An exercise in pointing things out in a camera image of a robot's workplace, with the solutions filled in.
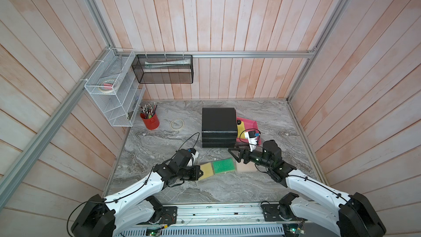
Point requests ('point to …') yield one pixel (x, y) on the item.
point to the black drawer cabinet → (219, 128)
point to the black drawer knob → (238, 122)
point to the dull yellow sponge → (207, 170)
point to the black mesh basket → (164, 68)
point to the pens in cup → (148, 111)
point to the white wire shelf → (120, 107)
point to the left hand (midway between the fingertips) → (201, 176)
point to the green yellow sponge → (223, 166)
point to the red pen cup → (151, 123)
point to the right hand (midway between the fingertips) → (232, 147)
